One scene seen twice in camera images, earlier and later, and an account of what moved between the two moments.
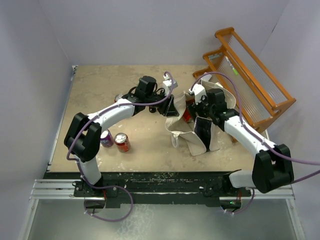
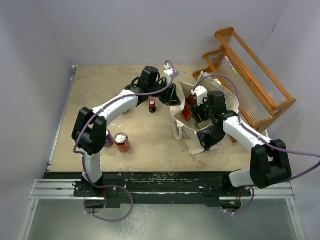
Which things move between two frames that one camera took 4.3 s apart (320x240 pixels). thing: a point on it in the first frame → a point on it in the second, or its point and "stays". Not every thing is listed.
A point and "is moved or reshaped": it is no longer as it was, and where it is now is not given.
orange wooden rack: [256, 98] stays
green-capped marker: [234, 70] stays
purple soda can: [106, 138] stays
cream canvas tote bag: [200, 132] is moved or reshaped
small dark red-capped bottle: [152, 109] stays
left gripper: [167, 108] → [170, 97]
